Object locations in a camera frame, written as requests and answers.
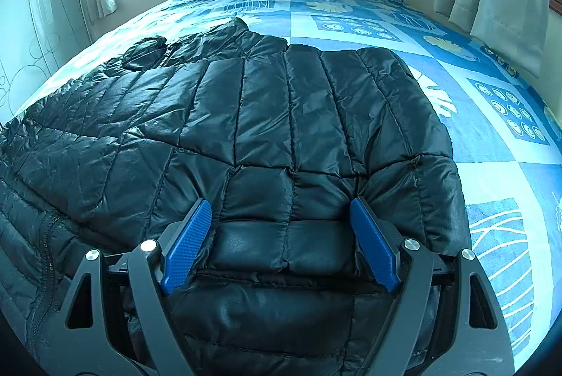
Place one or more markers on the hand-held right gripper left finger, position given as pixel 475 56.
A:
pixel 189 240

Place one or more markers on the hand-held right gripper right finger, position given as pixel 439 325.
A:
pixel 373 240

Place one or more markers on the black puffer jacket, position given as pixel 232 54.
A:
pixel 263 117

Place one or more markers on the blue patterned bed sheet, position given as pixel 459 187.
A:
pixel 483 165

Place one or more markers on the frosted glass wardrobe door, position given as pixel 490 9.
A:
pixel 39 29

